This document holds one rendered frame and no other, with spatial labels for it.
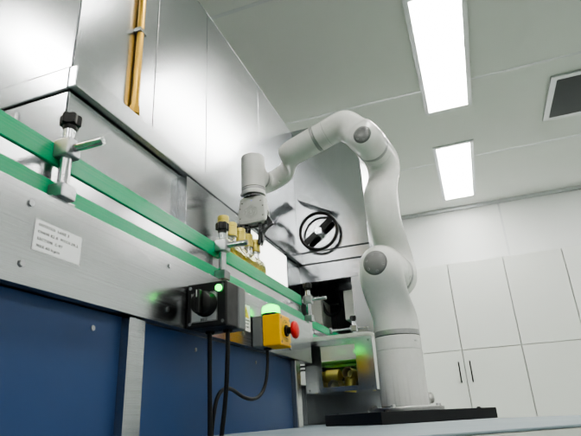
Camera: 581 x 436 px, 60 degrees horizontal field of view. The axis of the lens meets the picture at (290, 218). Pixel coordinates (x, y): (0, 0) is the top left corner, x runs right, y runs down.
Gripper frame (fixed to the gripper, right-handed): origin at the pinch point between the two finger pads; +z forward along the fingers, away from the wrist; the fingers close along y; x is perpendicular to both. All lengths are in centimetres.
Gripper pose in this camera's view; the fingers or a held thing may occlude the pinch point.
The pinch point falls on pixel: (254, 240)
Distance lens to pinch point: 168.7
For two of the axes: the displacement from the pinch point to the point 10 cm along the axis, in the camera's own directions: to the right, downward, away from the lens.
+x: 3.4, 3.3, 8.8
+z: 0.5, 9.3, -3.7
